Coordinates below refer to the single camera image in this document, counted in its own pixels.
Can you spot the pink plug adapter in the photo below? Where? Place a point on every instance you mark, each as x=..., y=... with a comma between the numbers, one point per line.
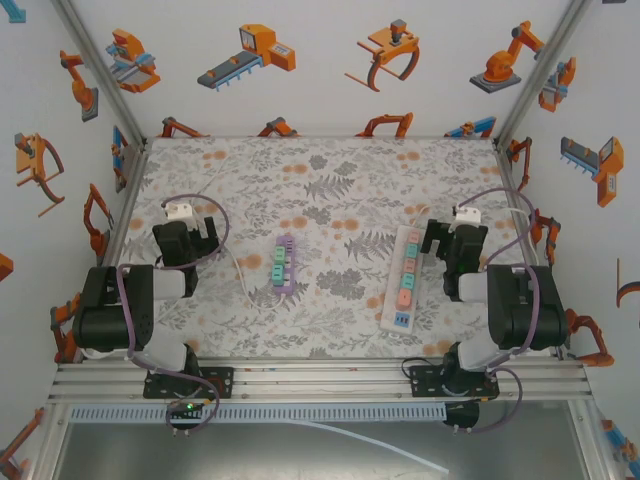
x=414, y=235
x=409, y=264

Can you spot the purple power strip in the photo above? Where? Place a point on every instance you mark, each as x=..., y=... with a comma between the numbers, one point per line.
x=292, y=260

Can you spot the control board with green light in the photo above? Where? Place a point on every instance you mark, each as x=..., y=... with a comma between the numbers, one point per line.
x=187, y=407

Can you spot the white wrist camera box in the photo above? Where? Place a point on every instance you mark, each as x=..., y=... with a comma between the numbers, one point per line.
x=180, y=212
x=469, y=215

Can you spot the black control board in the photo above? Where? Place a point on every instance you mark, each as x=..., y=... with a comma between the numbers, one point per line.
x=462, y=415

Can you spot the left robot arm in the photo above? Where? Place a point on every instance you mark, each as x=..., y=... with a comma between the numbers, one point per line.
x=110, y=320

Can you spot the aluminium frame leg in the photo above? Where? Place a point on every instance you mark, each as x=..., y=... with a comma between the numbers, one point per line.
x=592, y=440
x=50, y=440

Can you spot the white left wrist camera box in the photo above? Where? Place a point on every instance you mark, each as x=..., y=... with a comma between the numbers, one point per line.
x=180, y=212

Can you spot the grey metal sheet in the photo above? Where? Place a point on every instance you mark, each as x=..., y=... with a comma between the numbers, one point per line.
x=200, y=455

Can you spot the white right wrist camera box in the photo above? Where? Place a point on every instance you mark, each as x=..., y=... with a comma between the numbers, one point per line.
x=469, y=215

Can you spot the aluminium frame post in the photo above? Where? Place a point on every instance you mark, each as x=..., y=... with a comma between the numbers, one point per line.
x=95, y=65
x=540, y=70

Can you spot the white power strip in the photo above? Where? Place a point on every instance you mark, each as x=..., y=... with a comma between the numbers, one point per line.
x=388, y=320

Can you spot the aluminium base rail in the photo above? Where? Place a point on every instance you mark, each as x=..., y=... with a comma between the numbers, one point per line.
x=325, y=382

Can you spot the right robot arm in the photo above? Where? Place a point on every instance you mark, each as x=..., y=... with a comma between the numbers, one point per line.
x=525, y=310

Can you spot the salmon usb charger plug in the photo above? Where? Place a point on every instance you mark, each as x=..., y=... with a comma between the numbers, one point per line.
x=403, y=298

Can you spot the floral tablecloth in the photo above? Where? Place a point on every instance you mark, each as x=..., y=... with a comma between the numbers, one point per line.
x=325, y=165

